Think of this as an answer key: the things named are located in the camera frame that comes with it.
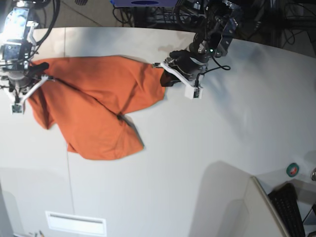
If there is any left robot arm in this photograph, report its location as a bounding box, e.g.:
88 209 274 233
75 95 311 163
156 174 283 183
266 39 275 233
167 0 244 79

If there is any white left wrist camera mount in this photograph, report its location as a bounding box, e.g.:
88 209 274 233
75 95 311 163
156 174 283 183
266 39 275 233
152 57 207 99

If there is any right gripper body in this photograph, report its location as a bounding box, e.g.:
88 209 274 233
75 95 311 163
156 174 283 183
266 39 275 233
4 62 49 93

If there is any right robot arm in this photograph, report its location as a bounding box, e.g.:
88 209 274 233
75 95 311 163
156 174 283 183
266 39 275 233
0 0 180 104

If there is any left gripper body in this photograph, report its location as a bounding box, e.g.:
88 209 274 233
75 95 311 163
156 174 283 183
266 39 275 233
169 50 209 80

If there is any green tape roll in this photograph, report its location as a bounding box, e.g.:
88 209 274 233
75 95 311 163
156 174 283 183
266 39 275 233
286 163 300 178

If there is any orange t-shirt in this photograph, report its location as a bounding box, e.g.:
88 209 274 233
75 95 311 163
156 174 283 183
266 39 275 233
28 56 165 160

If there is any white table partition panel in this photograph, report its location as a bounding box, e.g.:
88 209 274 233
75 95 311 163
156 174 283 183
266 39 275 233
190 175 290 237

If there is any black keyboard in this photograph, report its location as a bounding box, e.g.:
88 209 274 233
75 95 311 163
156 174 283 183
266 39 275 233
268 183 306 237

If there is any white cable slot cover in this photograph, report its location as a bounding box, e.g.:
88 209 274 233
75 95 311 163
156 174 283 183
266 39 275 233
45 211 107 237

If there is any blue box with oval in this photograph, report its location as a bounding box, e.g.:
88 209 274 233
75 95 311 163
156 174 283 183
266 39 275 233
110 0 178 7

